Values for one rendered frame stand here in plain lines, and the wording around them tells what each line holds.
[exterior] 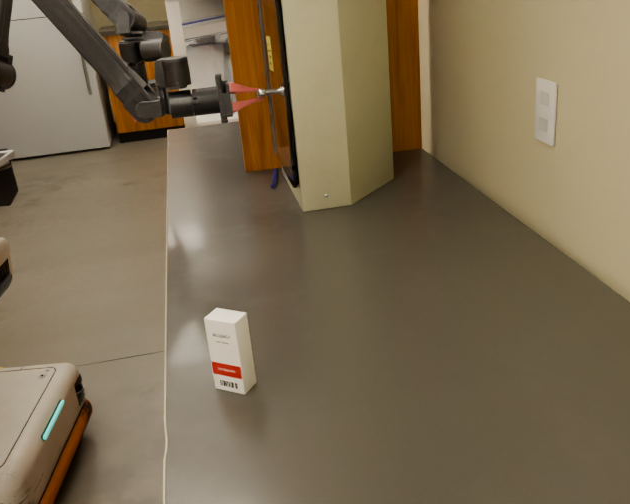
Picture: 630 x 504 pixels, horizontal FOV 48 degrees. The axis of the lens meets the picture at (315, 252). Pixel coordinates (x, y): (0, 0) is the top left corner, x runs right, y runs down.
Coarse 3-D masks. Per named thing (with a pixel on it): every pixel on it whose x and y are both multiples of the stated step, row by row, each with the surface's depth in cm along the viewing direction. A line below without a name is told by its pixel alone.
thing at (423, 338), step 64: (192, 128) 242; (192, 192) 176; (256, 192) 171; (384, 192) 163; (448, 192) 159; (192, 256) 138; (256, 256) 135; (320, 256) 132; (384, 256) 130; (448, 256) 128; (512, 256) 125; (192, 320) 113; (256, 320) 112; (320, 320) 110; (384, 320) 108; (448, 320) 106; (512, 320) 105; (576, 320) 103; (192, 384) 96; (256, 384) 95; (320, 384) 94; (384, 384) 92; (448, 384) 91; (512, 384) 90; (576, 384) 89; (192, 448) 84; (256, 448) 83; (320, 448) 82; (384, 448) 81; (448, 448) 80; (512, 448) 79; (576, 448) 78
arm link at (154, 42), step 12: (120, 12) 176; (120, 24) 176; (132, 36) 179; (144, 36) 177; (156, 36) 176; (144, 48) 176; (156, 48) 175; (168, 48) 179; (144, 60) 178; (156, 60) 178
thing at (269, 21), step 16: (272, 0) 142; (272, 16) 146; (272, 32) 150; (272, 48) 154; (272, 80) 164; (272, 96) 169; (288, 96) 146; (272, 112) 175; (288, 112) 147; (288, 128) 149; (288, 144) 152; (288, 160) 157; (288, 176) 161
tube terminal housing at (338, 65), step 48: (288, 0) 138; (336, 0) 140; (384, 0) 155; (288, 48) 142; (336, 48) 143; (384, 48) 158; (336, 96) 147; (384, 96) 161; (336, 144) 151; (384, 144) 165; (336, 192) 155
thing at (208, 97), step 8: (216, 80) 150; (200, 88) 152; (208, 88) 151; (216, 88) 151; (200, 96) 150; (208, 96) 150; (216, 96) 150; (200, 104) 150; (208, 104) 151; (216, 104) 151; (200, 112) 152; (208, 112) 152; (216, 112) 153; (224, 120) 151
